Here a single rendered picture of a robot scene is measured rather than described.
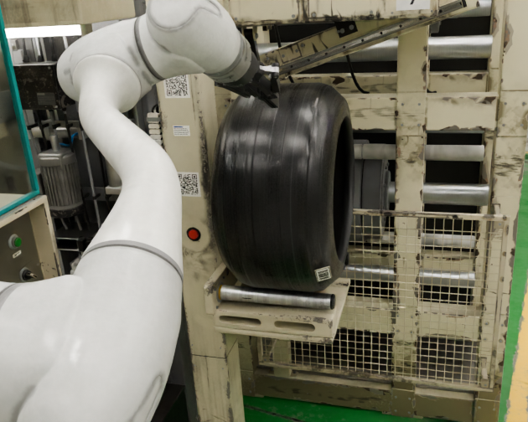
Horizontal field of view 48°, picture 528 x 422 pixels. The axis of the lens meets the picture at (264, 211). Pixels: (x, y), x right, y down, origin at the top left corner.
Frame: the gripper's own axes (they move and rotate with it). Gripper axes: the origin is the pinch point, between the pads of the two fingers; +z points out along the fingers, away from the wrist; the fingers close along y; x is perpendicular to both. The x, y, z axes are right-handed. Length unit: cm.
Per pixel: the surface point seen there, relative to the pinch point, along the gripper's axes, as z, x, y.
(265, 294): 53, -40, -21
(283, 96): 32.6, 11.1, -7.7
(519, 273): 286, -30, 59
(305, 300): 54, -42, -9
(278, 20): 48, 40, -14
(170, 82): 29, 18, -39
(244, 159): 24.0, -6.7, -15.4
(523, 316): 241, -54, 57
